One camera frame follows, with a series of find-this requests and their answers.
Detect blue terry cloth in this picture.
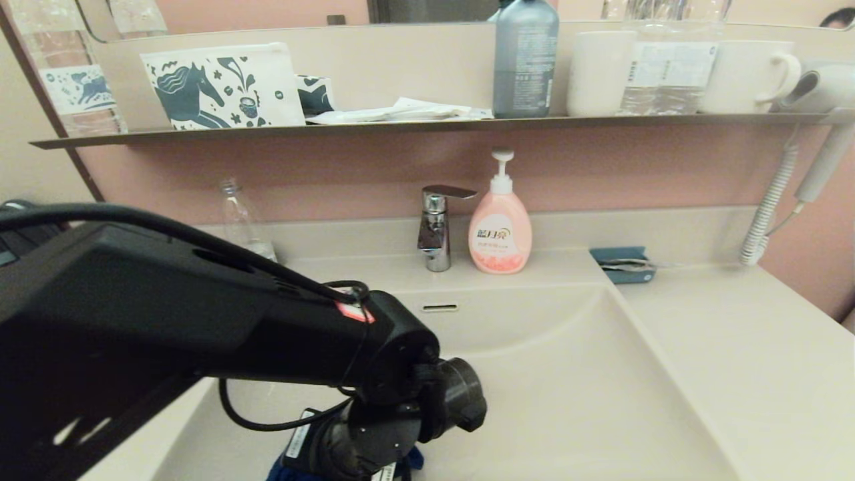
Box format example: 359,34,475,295
266,446,425,481

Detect chrome sink faucet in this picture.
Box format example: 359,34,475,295
418,185,478,273

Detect beige moulded sink basin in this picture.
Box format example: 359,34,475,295
154,249,742,481

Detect small clear water bottle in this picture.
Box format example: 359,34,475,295
220,177,279,263

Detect pink soap pump bottle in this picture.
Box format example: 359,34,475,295
468,148,533,275

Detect teal blue box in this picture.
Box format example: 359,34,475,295
589,247,657,285

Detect white paper packets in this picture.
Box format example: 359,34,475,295
306,98,495,126

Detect small blue print pouch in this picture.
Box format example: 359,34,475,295
296,75,336,118

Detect large horse print pouch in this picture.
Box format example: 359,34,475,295
140,42,307,131

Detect grey toiletry bottle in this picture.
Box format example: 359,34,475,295
493,0,560,120

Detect white hair dryer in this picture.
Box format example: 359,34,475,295
778,60,855,204

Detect black looped camera cable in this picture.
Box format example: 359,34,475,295
218,377,355,432

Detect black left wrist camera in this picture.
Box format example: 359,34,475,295
417,357,488,443

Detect dark metal wall shelf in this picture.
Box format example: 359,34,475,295
30,112,855,149

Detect wall mirror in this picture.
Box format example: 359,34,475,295
77,0,855,44

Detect white handleless cup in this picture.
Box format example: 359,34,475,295
566,31,637,118

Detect white coiled dryer cord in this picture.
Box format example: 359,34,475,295
739,144,802,267

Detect white mug with handle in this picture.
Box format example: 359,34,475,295
698,40,802,115

